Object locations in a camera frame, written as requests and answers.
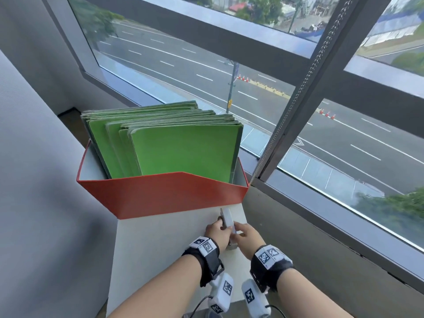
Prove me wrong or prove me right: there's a black left camera cable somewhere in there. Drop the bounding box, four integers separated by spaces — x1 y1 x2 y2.
190 294 213 318

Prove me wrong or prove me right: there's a person's right hand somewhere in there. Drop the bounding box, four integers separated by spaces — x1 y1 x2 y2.
232 223 267 261

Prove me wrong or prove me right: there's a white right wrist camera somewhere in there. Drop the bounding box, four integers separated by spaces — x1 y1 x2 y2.
241 278 272 318

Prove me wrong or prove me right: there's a red cardboard file box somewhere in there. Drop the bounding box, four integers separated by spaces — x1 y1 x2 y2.
76 138 250 220

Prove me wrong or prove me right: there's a person's right forearm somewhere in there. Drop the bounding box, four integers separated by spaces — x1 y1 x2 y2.
271 267 356 318

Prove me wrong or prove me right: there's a metal bead blind chain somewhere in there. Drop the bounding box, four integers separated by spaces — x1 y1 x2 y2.
249 0 355 186

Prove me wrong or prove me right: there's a black left wrist strap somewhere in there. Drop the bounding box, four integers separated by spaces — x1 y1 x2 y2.
181 236 225 288

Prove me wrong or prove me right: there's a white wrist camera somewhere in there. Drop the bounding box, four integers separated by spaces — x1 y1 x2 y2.
208 272 234 314
241 278 272 318

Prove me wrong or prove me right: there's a dark grey window frame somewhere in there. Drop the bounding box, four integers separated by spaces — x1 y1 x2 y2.
40 0 424 295

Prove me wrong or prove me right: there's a street light pole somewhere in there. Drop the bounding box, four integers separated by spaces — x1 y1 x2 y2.
228 60 240 110

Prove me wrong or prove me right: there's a row of orange traffic cones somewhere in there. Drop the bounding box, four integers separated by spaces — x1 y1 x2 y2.
237 74 337 120

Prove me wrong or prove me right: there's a person's left forearm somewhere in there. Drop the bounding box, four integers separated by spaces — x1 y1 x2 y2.
108 253 212 318

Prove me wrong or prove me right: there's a white cabinet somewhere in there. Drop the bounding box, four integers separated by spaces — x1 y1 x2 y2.
106 201 262 317

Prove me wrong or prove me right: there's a black wrist strap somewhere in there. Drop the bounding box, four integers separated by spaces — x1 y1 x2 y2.
249 244 295 293
181 236 225 288

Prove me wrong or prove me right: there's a stack of green folders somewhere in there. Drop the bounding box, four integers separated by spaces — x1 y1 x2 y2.
81 100 244 184

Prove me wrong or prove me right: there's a black right wrist strap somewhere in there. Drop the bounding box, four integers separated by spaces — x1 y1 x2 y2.
249 244 295 293

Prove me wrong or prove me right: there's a person's left hand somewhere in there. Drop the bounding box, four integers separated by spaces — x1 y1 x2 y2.
204 219 233 251

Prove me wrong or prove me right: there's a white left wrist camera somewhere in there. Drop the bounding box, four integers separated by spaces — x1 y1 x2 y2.
208 272 234 314

